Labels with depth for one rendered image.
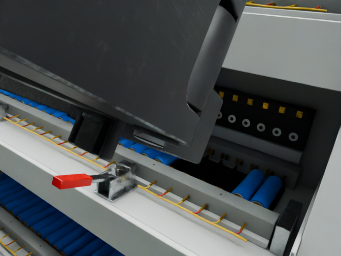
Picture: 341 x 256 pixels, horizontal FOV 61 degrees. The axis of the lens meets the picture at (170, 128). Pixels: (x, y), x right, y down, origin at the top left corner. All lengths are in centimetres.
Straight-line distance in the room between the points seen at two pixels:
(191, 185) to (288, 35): 16
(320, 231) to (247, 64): 13
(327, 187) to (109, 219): 20
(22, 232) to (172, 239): 32
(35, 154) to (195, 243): 23
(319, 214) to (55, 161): 29
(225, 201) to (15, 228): 37
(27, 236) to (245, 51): 43
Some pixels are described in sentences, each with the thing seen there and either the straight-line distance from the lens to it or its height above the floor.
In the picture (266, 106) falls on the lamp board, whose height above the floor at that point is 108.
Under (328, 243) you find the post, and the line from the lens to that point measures 23.
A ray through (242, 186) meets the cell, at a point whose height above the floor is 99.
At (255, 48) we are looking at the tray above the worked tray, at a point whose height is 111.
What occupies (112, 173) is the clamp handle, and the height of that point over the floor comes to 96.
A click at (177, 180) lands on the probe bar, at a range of 30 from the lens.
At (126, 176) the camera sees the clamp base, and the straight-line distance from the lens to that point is 31.
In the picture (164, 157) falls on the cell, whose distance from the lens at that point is 35.
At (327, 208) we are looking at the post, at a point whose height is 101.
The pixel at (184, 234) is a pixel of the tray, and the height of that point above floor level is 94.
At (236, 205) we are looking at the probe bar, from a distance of 28.
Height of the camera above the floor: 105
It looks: 6 degrees down
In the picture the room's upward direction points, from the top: 16 degrees clockwise
